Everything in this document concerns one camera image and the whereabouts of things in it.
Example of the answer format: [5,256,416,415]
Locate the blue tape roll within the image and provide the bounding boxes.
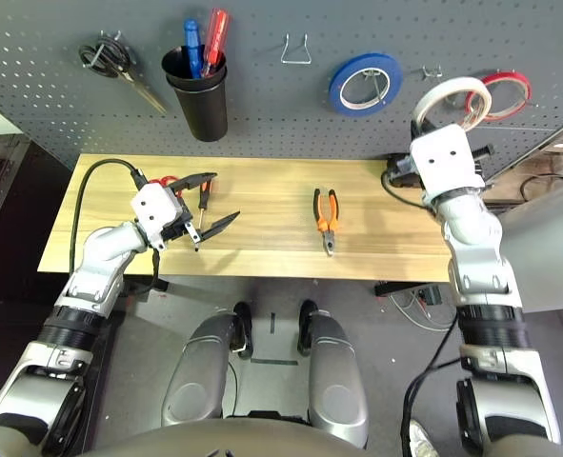
[329,51,404,118]

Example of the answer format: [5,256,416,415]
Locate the black plastic cup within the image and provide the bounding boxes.
[161,44,228,91]
[165,66,229,143]

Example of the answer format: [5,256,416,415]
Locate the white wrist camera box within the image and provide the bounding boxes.
[131,183,183,251]
[409,126,486,201]

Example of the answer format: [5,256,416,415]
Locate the orange black pliers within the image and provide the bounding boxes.
[312,188,340,257]

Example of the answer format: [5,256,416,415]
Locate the black left camera cable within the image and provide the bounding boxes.
[70,158,149,275]

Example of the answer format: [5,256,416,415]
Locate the white sneaker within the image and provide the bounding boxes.
[408,418,440,457]

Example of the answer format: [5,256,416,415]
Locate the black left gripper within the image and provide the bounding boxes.
[159,171,242,244]

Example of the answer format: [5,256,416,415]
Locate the black right camera cable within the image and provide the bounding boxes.
[380,169,463,457]

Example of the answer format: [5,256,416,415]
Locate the orange black screwdriver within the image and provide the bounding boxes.
[192,179,214,252]

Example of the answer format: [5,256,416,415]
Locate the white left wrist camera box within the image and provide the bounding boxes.
[131,183,183,251]

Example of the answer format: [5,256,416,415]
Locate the grey side panel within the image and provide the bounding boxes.
[494,175,563,315]

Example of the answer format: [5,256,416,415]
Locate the black cable loop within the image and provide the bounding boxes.
[520,174,563,202]

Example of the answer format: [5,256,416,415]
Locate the black power adapter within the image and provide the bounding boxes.
[418,284,442,306]

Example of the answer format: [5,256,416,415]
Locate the silver robot left leg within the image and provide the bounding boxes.
[160,300,253,427]

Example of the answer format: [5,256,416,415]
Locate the black handled scissors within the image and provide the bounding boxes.
[78,30,168,115]

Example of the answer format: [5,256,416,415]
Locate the white tape roll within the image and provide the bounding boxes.
[412,76,493,134]

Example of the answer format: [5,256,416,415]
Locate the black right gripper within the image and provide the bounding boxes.
[410,118,496,166]

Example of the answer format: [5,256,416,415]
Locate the long black floor tape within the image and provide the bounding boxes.
[251,356,300,367]

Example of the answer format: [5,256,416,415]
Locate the red tape roll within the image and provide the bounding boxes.
[465,70,533,123]

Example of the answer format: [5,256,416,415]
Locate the black table frame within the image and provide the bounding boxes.
[118,278,452,299]

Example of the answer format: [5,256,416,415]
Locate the grey robot torso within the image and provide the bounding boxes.
[0,418,563,457]

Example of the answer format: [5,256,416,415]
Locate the white floor cable bundle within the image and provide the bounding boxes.
[388,285,458,334]

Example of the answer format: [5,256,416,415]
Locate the red handled scissors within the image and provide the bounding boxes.
[147,174,182,196]

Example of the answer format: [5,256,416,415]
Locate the wire pliers holder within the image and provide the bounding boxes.
[280,32,313,65]

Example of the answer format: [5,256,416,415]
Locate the grey metal pegboard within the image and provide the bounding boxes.
[0,0,563,177]

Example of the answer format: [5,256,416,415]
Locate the black tool case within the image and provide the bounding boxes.
[385,151,413,188]

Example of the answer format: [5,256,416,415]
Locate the silver robot right leg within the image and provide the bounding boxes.
[297,299,371,448]

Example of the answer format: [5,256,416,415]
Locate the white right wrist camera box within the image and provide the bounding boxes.
[409,126,486,201]

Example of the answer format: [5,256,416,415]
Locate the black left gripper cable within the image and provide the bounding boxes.
[132,247,163,299]

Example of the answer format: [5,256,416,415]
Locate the black camera cable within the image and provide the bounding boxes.
[380,169,463,457]
[70,158,149,275]

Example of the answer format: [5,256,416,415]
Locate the silver robot leg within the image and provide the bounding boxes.
[160,300,253,427]
[297,299,371,448]

